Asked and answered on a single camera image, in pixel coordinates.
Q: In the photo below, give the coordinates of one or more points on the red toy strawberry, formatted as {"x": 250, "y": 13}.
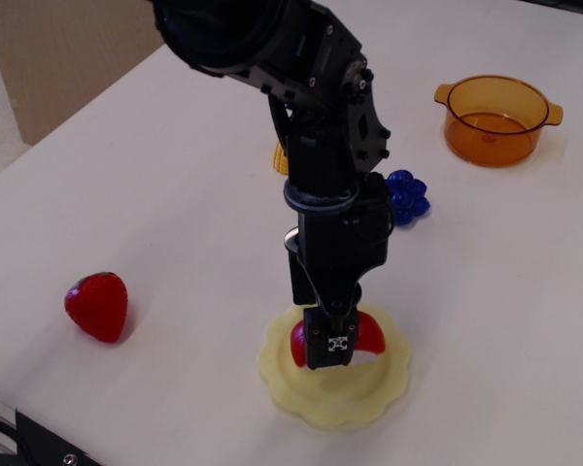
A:
{"x": 98, "y": 304}

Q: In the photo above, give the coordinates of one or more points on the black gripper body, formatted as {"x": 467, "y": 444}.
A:
{"x": 336, "y": 242}

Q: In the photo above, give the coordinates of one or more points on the blue toy grape bunch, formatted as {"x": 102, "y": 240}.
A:
{"x": 408, "y": 195}

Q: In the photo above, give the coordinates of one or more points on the black metal corner bracket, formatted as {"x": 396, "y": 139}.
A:
{"x": 45, "y": 447}

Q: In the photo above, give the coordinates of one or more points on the orange transparent toy pot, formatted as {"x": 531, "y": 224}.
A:
{"x": 495, "y": 121}

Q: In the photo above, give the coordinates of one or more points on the pale yellow scalloped plate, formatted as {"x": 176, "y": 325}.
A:
{"x": 331, "y": 398}

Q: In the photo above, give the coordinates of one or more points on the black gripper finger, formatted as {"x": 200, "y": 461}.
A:
{"x": 326, "y": 346}

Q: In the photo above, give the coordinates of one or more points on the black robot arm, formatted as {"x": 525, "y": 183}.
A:
{"x": 319, "y": 90}

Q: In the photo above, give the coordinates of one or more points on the yellow toy corn piece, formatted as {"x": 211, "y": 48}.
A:
{"x": 280, "y": 160}

